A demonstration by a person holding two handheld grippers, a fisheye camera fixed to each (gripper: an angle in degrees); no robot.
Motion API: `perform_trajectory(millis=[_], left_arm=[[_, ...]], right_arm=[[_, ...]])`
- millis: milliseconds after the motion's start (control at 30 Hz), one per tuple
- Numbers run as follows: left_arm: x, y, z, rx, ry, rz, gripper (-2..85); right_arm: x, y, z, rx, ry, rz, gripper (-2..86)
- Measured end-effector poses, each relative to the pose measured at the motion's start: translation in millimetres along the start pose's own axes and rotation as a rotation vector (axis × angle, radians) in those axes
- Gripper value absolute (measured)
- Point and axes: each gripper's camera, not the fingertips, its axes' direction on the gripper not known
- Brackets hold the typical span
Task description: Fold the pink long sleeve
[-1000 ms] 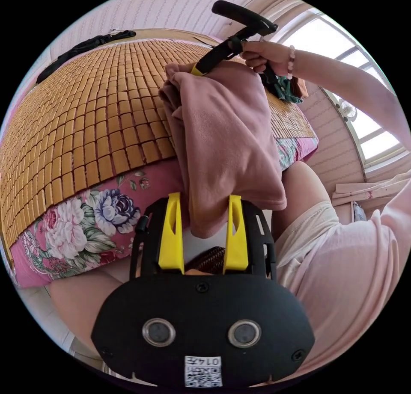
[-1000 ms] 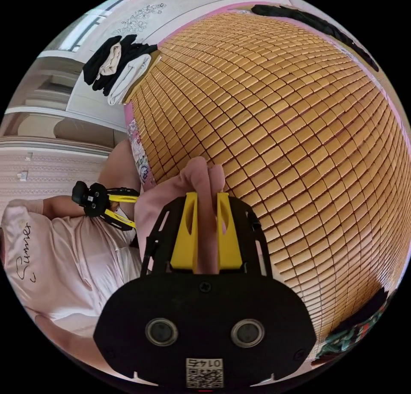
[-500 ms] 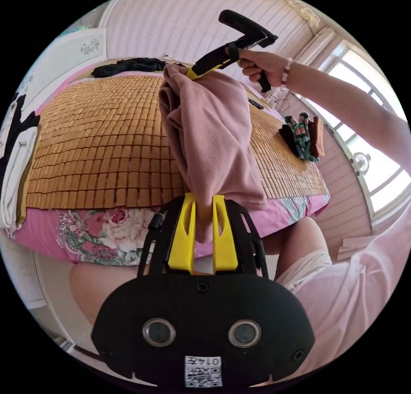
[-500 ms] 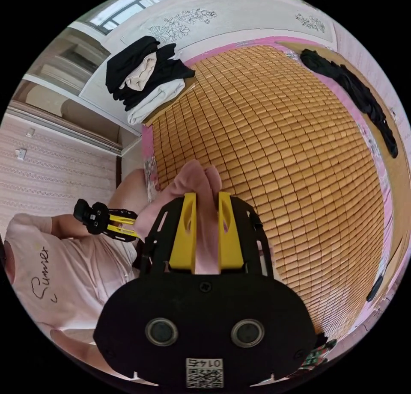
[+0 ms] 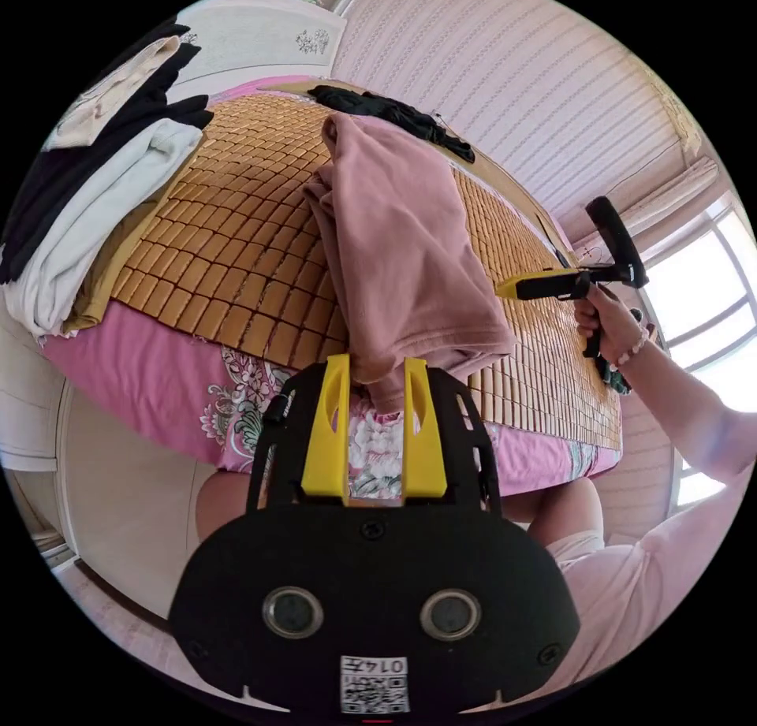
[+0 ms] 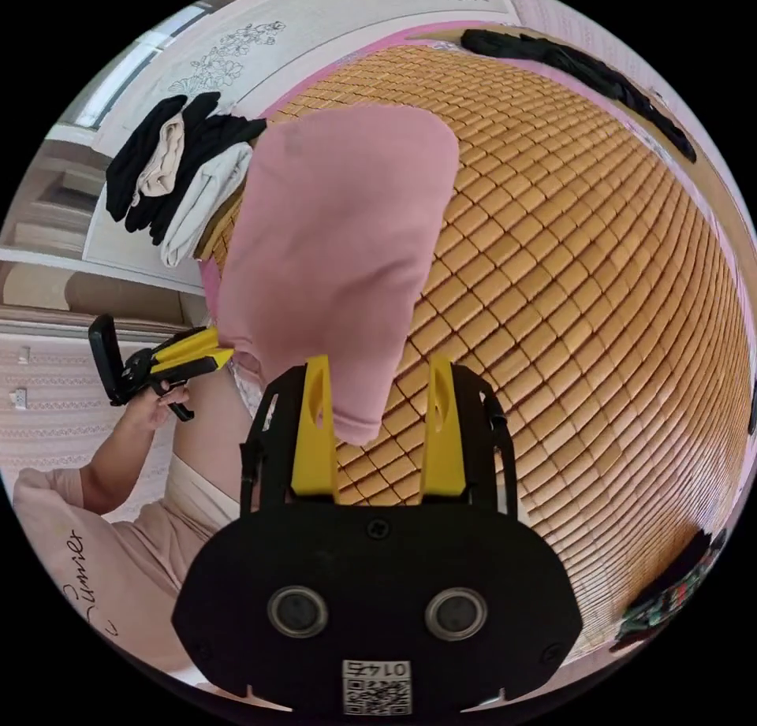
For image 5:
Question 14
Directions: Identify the person's right forearm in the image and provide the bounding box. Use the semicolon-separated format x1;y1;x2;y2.
613;334;757;486

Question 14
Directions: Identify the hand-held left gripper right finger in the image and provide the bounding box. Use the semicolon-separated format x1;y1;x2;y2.
403;357;448;500

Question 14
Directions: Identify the person's right hand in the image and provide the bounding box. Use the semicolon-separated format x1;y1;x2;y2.
574;284;653;374

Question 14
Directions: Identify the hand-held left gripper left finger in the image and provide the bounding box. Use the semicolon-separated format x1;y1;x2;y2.
300;353;351;506

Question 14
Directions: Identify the person's body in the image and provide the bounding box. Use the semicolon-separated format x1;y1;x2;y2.
195;406;757;701

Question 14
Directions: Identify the white headboard with flower carving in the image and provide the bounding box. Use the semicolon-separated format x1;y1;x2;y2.
174;0;349;88

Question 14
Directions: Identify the window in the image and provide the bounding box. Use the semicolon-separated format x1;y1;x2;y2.
637;203;757;505

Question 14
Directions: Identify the pink long sleeve shirt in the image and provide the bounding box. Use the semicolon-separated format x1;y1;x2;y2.
301;113;519;415

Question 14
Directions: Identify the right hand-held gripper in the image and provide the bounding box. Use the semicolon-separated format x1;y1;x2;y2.
494;267;606;360

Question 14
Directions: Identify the pile of clothes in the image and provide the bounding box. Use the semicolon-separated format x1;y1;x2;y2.
0;19;215;341

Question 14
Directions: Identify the black garment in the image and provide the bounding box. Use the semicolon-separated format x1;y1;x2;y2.
307;84;476;164

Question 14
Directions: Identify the bed with woven mat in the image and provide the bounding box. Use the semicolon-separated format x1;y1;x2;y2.
38;75;625;500

